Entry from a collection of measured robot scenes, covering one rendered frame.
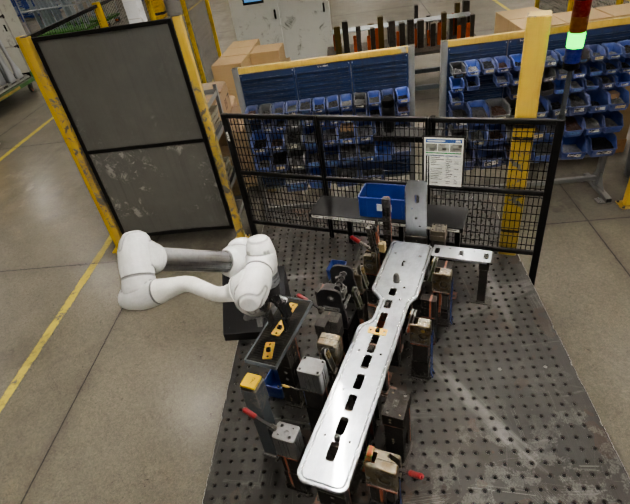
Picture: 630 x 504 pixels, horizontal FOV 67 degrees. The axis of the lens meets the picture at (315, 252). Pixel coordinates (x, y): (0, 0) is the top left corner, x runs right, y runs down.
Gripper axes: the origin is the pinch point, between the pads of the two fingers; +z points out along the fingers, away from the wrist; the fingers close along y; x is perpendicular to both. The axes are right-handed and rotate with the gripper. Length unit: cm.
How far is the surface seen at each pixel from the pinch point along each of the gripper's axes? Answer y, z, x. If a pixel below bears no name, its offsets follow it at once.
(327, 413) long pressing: 28.7, 19.9, -20.0
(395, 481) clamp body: 60, 18, -36
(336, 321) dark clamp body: 16.4, 12.2, 17.9
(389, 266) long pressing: 23, 20, 68
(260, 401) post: 6.2, 12.2, -28.7
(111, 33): -218, -73, 158
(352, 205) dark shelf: -16, 17, 113
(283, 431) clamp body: 19.5, 13.9, -35.5
